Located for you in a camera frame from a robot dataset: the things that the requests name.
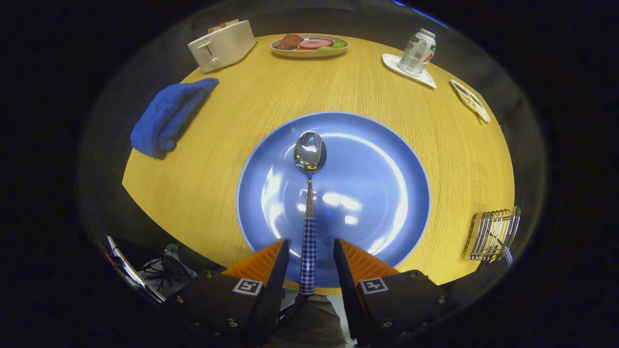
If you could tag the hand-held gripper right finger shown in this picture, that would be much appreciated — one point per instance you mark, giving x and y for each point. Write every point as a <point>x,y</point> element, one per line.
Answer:
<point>391,304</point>

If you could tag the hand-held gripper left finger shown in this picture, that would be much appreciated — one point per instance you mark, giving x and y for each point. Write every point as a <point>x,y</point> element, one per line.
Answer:
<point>237,309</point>

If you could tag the person's grey trouser leg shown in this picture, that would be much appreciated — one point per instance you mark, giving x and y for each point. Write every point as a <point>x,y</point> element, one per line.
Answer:
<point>309,324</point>

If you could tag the white flat panel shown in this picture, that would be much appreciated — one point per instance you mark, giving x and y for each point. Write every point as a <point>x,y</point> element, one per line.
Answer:
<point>130,273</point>

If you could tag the blue round plate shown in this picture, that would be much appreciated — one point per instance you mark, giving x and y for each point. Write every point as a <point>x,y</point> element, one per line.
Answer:
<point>367,193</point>

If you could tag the blue folded towel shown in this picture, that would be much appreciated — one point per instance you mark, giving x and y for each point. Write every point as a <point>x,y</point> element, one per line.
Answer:
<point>167,116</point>

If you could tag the white divided condiment tray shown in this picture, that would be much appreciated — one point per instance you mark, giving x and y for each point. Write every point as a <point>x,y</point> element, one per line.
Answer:
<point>471,101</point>

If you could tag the white square coaster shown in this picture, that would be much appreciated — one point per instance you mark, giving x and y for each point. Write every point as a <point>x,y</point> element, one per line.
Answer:
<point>390,62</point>

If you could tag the white drink bottle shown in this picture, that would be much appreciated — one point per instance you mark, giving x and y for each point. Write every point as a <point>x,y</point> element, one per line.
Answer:
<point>418,53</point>

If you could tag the white toaster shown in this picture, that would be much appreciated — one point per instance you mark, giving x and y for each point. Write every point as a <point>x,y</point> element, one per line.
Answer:
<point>227,46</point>

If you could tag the oval plate of toy food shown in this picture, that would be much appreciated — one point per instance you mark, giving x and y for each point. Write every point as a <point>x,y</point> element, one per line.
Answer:
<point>309,46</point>

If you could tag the brown toast slice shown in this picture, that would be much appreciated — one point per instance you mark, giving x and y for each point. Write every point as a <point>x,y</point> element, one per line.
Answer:
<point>223,25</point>

